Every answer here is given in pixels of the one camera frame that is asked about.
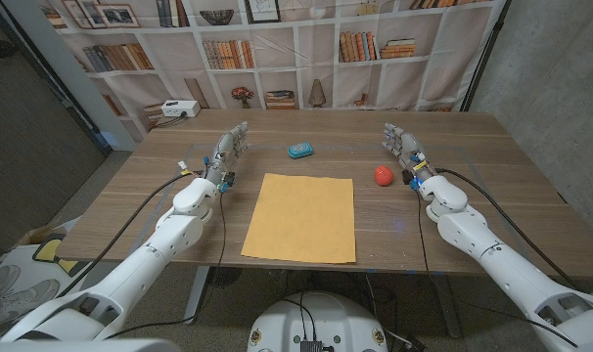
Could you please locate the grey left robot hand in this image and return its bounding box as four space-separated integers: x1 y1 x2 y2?
204 121 251 185

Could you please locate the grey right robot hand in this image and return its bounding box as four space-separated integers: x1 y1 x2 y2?
382 122 437 185

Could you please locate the blue sponge-like object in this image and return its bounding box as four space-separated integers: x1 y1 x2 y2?
287 142 315 160

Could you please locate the yellow felt sheet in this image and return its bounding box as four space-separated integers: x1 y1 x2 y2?
240 172 357 265

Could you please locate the red ball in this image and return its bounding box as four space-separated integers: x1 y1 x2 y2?
373 164 395 188

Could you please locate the white power strip box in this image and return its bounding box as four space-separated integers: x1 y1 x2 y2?
160 99 202 119

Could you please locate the printed bookshelf backdrop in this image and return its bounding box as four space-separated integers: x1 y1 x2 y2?
34 0 508 143

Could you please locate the black backdrop stand pole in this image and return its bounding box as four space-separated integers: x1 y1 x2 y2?
460 0 513 112

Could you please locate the grey table leg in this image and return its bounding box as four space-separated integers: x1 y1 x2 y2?
431 273 464 339
183 266 212 327

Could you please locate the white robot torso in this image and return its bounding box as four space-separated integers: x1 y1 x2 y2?
246 291 389 352

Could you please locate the brown cardboard piece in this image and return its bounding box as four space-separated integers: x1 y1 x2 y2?
20 224 68 245

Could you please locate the yellow and black floor object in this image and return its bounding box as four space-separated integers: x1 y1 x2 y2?
31 238 90 278

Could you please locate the grey sneaker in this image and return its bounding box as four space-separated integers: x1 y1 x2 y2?
0 263 22 297
0 278 62 329

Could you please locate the black power strip cable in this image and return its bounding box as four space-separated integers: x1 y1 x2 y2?
154 112 188 129

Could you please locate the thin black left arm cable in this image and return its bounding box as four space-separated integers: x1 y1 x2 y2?
103 190 228 341

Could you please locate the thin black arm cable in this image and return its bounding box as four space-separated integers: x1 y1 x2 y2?
416 191 579 348
103 190 228 341

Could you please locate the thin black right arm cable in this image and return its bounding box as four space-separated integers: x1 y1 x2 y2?
416 191 579 348

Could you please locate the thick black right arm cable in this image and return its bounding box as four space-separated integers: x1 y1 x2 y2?
433 167 580 290

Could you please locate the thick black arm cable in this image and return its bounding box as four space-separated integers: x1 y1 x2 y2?
55 169 207 299
433 167 580 290

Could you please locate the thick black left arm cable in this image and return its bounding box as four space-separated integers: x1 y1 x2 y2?
55 169 207 299

